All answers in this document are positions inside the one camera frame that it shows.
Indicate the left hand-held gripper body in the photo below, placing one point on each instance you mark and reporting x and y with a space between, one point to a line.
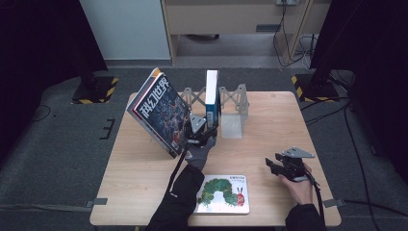
197 125

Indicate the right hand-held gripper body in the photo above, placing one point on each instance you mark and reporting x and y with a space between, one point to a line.
293 166

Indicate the translucent expandable book rack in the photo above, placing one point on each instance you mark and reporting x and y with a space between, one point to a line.
232 102

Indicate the dark illustrated magazine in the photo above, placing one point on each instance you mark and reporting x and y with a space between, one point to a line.
165 112

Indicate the blue book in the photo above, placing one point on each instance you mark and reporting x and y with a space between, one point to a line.
211 93

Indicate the white caterpillar picture book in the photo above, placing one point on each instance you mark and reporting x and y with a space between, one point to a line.
231 199

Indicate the person's right hand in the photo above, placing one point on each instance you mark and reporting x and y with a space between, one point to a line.
301 192

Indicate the grey tape strip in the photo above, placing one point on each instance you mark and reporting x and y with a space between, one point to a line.
333 202
96 202

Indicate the striped black stand base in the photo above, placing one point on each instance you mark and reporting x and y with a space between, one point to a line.
316 89
96 93

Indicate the beige wooden desk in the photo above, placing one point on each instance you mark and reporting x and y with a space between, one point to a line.
224 19

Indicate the white partition panel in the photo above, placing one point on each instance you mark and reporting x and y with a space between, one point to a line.
128 29

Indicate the black curtain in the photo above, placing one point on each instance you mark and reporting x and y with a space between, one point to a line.
38 48
378 64

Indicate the white power strip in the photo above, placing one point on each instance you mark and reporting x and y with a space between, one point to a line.
287 2

